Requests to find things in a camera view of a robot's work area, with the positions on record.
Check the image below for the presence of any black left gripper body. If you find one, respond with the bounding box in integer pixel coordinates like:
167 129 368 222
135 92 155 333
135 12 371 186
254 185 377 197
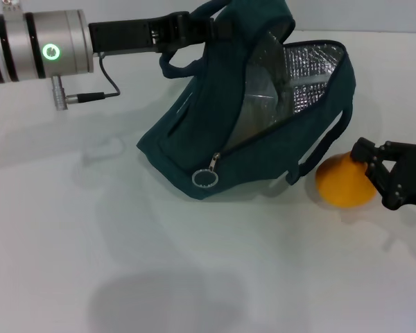
87 17 160 55

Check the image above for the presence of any orange yellow pear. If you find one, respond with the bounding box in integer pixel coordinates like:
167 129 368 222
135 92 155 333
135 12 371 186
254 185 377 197
315 152 379 209

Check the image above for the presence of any dark teal insulated lunch bag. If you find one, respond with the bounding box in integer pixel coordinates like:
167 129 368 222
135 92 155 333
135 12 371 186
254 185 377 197
137 0 357 201

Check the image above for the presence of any left arm grey cable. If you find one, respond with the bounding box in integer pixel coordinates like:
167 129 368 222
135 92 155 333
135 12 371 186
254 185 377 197
51 51 121 111

